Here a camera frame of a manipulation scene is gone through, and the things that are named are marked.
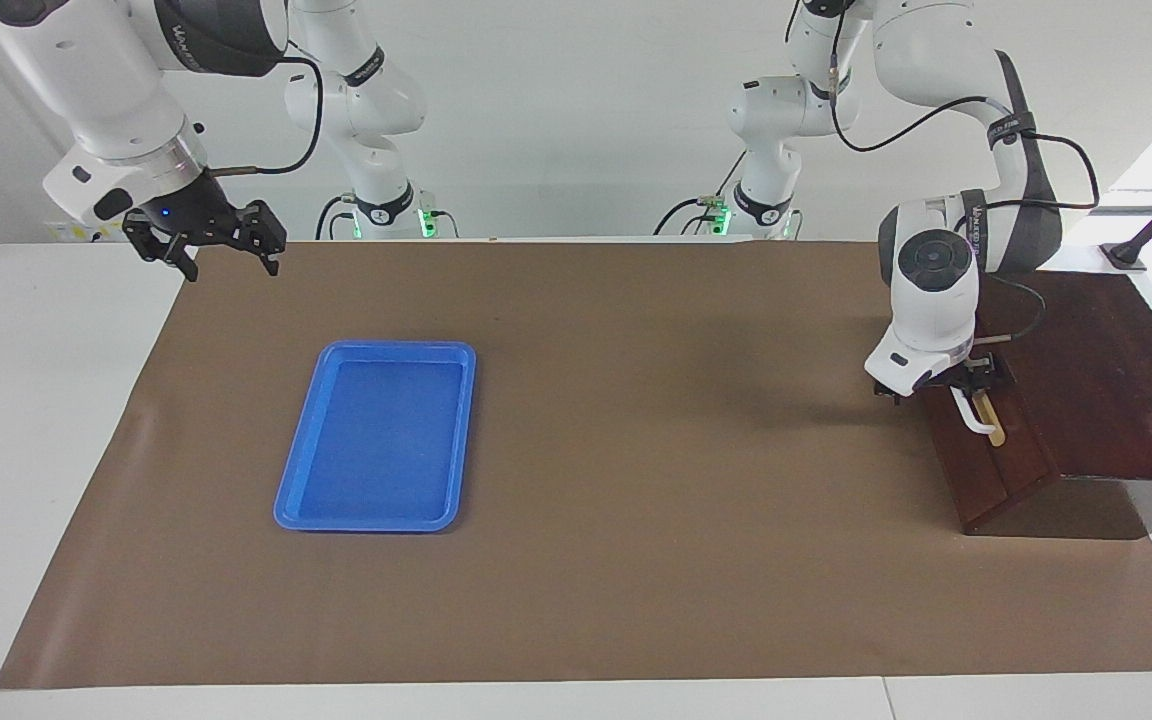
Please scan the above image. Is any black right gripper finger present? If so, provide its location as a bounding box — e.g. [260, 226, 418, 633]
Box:
[236, 200, 287, 277]
[123, 215, 199, 283]

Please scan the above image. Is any wooden drawer with white handle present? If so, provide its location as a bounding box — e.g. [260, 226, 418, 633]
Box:
[936, 383, 1063, 503]

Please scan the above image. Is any dark brown wooden cabinet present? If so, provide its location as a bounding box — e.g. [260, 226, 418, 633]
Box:
[921, 268, 1152, 538]

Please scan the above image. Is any blue plastic tray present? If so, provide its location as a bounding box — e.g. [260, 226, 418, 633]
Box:
[273, 340, 478, 533]

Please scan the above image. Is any brown table mat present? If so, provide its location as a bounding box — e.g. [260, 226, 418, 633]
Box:
[0, 238, 1152, 691]

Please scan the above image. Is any black base power cable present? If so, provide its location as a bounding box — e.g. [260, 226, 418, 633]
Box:
[313, 193, 357, 241]
[653, 197, 729, 238]

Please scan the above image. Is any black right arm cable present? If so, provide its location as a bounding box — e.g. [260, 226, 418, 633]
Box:
[208, 55, 325, 179]

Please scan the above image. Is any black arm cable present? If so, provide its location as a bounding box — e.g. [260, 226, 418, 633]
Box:
[208, 55, 325, 179]
[829, 30, 1102, 346]

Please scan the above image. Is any white wall socket box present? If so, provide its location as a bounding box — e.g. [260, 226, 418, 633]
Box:
[44, 218, 129, 243]

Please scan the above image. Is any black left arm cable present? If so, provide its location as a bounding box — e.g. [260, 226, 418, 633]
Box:
[829, 30, 1102, 346]

